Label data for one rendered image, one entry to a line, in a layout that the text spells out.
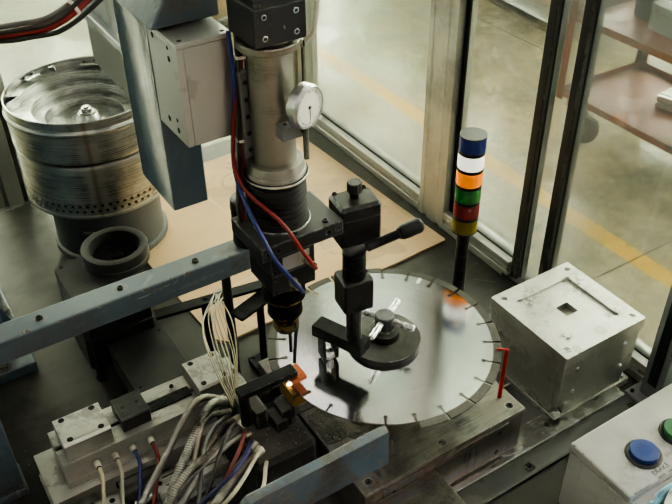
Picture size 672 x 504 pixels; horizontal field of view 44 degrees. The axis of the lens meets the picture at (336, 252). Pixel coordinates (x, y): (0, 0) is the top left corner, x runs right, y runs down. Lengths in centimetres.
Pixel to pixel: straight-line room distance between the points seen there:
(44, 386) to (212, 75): 81
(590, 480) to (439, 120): 82
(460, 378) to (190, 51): 61
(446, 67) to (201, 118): 82
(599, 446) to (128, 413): 68
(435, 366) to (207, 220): 82
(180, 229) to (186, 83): 97
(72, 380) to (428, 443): 66
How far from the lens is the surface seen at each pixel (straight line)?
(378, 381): 121
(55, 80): 182
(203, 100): 94
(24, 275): 184
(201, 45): 91
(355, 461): 108
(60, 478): 134
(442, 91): 171
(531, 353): 142
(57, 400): 154
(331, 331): 119
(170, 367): 143
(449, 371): 123
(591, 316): 144
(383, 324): 122
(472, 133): 137
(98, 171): 163
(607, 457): 124
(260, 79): 90
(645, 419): 130
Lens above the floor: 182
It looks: 37 degrees down
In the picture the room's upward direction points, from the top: 1 degrees counter-clockwise
